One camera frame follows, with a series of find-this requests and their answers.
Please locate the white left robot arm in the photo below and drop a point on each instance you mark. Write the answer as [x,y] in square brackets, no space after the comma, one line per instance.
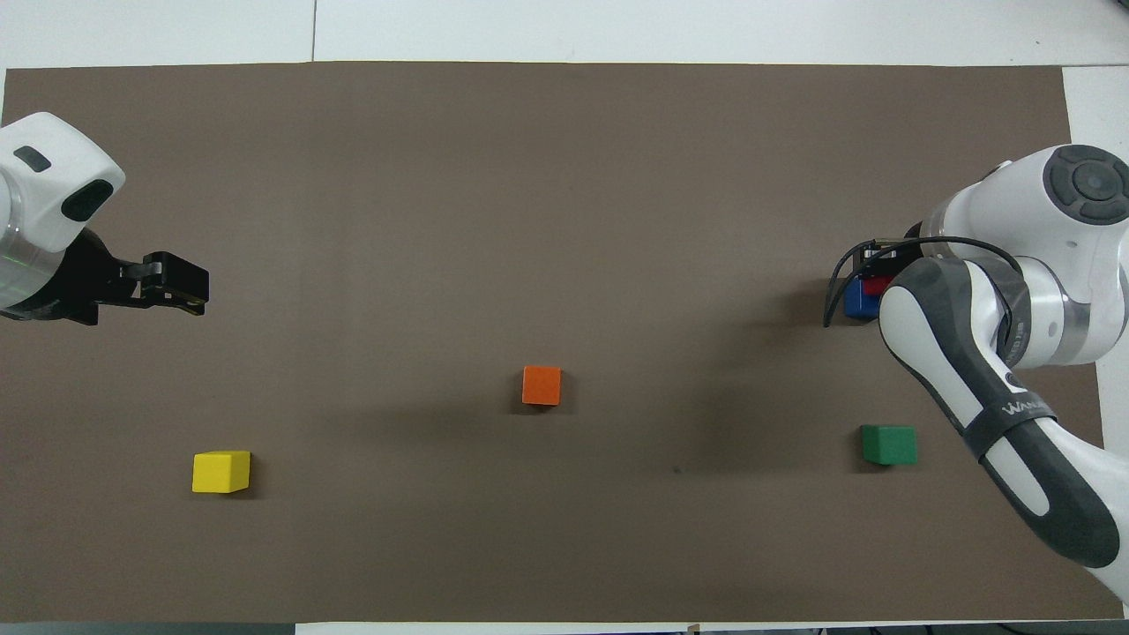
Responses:
[44,176]

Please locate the yellow cube block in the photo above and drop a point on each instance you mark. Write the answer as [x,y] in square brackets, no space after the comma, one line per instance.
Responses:
[220,473]

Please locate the green cube block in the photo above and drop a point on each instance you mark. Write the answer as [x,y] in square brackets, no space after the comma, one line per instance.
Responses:
[888,445]

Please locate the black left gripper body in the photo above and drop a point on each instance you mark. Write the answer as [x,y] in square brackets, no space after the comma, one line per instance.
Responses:
[88,282]

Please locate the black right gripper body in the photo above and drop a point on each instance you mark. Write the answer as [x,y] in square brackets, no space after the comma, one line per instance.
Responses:
[886,260]

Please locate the brown table mat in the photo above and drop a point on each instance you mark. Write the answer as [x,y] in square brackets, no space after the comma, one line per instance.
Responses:
[529,220]

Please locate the orange cube block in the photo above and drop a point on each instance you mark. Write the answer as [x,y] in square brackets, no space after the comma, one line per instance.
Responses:
[542,386]

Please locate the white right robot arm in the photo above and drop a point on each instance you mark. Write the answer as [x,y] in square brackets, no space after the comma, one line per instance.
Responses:
[988,388]

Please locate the red cube block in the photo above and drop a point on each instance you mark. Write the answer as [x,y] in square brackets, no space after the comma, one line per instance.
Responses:
[876,286]

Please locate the blue cube block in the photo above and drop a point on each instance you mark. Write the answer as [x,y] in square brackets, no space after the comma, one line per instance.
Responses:
[857,302]

